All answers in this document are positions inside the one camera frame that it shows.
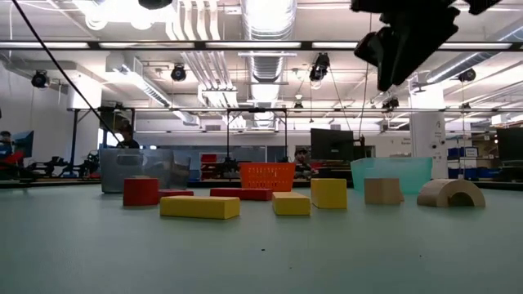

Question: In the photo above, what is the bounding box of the person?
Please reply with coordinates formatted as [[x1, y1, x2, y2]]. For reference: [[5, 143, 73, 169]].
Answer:
[[0, 130, 25, 175], [293, 147, 320, 181], [115, 123, 141, 149]]

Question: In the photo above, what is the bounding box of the orange perforated plastic basket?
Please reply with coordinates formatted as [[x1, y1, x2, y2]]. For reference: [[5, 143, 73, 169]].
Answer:
[[239, 162, 297, 194]]

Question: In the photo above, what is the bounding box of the silver ventilation duct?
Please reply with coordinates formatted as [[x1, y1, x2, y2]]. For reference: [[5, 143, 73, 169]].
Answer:
[[239, 0, 298, 128]]

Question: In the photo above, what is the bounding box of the short red block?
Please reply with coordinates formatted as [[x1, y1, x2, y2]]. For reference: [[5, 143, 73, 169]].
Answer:
[[158, 188, 195, 202]]

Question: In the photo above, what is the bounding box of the blue storage bins row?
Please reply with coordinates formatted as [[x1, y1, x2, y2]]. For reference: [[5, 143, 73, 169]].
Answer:
[[446, 145, 498, 181]]

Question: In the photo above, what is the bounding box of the grey translucent plastic bin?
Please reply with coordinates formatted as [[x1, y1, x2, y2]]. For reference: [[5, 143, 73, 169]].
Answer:
[[99, 147, 191, 194]]

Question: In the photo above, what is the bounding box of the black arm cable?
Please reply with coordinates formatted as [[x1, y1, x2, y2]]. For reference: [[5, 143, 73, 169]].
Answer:
[[10, 0, 126, 149]]

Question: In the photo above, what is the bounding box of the short yellow block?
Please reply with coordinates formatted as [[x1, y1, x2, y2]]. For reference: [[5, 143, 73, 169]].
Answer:
[[310, 177, 349, 211]]

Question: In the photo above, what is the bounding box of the natural wooden cube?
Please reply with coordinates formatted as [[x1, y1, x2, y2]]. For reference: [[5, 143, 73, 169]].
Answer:
[[363, 177, 405, 206]]

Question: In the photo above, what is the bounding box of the long red block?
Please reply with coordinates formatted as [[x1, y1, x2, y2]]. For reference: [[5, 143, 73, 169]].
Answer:
[[209, 187, 274, 202]]

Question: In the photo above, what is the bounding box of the white round column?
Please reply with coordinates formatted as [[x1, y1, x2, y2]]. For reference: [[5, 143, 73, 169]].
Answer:
[[409, 87, 449, 180]]

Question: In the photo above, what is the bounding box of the teal translucent plastic bin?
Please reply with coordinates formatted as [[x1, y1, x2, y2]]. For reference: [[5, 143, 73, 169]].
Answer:
[[350, 156, 434, 195]]

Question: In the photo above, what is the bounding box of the large black monitor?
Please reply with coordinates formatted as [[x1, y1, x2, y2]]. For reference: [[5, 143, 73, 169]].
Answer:
[[310, 127, 355, 162]]

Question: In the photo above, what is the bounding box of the red storage bins stack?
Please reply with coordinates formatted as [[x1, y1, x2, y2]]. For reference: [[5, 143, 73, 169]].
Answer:
[[199, 153, 218, 181]]

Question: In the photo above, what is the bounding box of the red cylinder block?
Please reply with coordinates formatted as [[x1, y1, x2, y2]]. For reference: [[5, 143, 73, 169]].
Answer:
[[122, 176, 160, 207]]

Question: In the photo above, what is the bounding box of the distant black rig frame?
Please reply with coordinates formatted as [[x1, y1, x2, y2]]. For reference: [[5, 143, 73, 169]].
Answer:
[[225, 107, 289, 164]]

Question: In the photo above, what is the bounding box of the natural wooden arch block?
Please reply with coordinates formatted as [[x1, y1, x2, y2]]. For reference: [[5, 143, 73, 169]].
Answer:
[[416, 178, 487, 208]]

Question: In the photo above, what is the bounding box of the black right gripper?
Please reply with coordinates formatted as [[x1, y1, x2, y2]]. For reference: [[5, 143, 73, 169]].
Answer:
[[350, 0, 503, 93]]

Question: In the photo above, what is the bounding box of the long yellow block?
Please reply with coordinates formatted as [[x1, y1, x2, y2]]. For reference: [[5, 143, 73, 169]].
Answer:
[[271, 191, 312, 217], [159, 195, 242, 221]]

